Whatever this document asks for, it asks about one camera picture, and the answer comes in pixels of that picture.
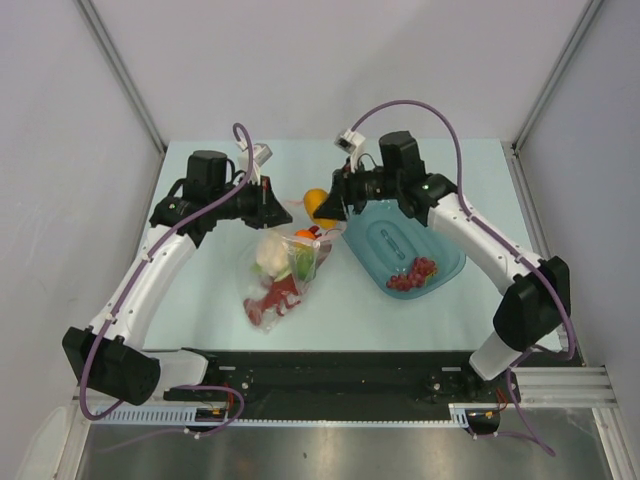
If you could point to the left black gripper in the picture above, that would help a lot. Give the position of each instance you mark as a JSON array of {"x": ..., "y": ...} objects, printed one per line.
[{"x": 267, "y": 210}]

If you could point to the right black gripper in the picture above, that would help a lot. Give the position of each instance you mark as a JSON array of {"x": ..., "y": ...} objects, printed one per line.
[{"x": 346, "y": 184}]

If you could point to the yellow toy lemon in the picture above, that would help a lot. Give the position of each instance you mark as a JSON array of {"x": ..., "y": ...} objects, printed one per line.
[{"x": 312, "y": 200}]

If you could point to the white toy cauliflower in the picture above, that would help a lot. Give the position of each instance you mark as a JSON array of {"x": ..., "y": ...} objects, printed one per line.
[{"x": 272, "y": 256}]

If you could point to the clear pink zip top bag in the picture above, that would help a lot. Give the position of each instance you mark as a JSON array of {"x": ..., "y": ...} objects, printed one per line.
[{"x": 301, "y": 220}]

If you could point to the green orange toy mango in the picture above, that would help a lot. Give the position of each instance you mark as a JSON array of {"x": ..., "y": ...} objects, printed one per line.
[{"x": 304, "y": 254}]

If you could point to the red toy lobster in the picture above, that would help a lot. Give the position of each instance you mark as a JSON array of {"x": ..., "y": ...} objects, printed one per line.
[{"x": 267, "y": 301}]

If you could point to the purple toy grapes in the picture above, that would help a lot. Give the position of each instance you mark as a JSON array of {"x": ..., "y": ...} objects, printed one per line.
[{"x": 421, "y": 270}]

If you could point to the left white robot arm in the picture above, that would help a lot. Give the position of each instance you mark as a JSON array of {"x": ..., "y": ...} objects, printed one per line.
[{"x": 107, "y": 355}]

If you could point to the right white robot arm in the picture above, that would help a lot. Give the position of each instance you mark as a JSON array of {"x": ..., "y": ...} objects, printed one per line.
[{"x": 535, "y": 292}]

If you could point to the teal plastic tray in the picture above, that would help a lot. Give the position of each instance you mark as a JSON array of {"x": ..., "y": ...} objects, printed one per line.
[{"x": 386, "y": 242}]

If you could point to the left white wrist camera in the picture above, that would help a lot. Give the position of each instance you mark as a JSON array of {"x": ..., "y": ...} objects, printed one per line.
[{"x": 251, "y": 161}]

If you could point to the right white cable duct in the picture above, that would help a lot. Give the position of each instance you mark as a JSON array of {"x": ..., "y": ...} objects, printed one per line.
[{"x": 461, "y": 412}]

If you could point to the white cable duct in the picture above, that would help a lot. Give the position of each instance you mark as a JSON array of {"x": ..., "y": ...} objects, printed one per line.
[
  {"x": 166, "y": 416},
  {"x": 461, "y": 412}
]

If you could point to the left white cable duct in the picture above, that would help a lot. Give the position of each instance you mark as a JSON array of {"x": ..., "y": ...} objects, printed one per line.
[{"x": 166, "y": 416}]

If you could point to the aluminium frame rail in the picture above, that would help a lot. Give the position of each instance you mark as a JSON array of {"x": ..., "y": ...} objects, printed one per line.
[{"x": 571, "y": 388}]

